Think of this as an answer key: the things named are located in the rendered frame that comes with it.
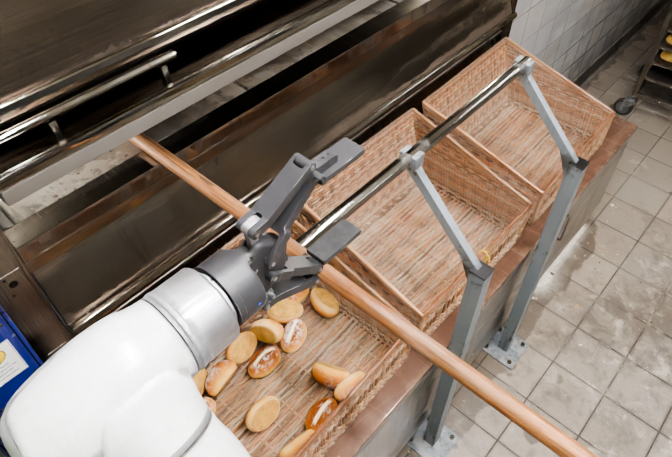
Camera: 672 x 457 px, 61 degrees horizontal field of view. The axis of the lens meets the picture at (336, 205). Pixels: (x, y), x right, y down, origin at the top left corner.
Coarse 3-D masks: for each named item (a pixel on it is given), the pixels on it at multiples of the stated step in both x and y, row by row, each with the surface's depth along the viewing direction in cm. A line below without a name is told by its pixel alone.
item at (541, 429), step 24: (144, 144) 119; (168, 168) 116; (192, 168) 114; (216, 192) 109; (240, 216) 106; (288, 240) 101; (336, 288) 95; (360, 288) 94; (384, 312) 91; (408, 336) 88; (432, 360) 86; (456, 360) 85; (480, 384) 83; (504, 408) 81; (528, 408) 80; (528, 432) 79; (552, 432) 78; (576, 456) 76
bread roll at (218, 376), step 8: (224, 360) 147; (216, 368) 144; (224, 368) 144; (232, 368) 146; (208, 376) 144; (216, 376) 143; (224, 376) 143; (208, 384) 143; (216, 384) 142; (224, 384) 143; (208, 392) 143; (216, 392) 142
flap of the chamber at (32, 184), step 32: (288, 0) 123; (320, 0) 121; (224, 32) 114; (256, 32) 112; (320, 32) 114; (192, 64) 104; (256, 64) 105; (64, 96) 101; (128, 96) 98; (192, 96) 97; (0, 128) 95; (64, 128) 92; (128, 128) 90; (0, 160) 86; (64, 160) 84; (0, 192) 80; (32, 192) 83
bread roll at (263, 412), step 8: (264, 400) 139; (272, 400) 139; (256, 408) 137; (264, 408) 138; (272, 408) 139; (248, 416) 137; (256, 416) 136; (264, 416) 138; (272, 416) 139; (248, 424) 136; (256, 424) 136; (264, 424) 137
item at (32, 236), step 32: (416, 0) 168; (352, 32) 155; (384, 32) 158; (320, 64) 145; (256, 96) 135; (288, 96) 140; (192, 128) 127; (224, 128) 129; (128, 160) 120; (96, 192) 113; (128, 192) 116; (32, 224) 107; (64, 224) 108; (32, 256) 106
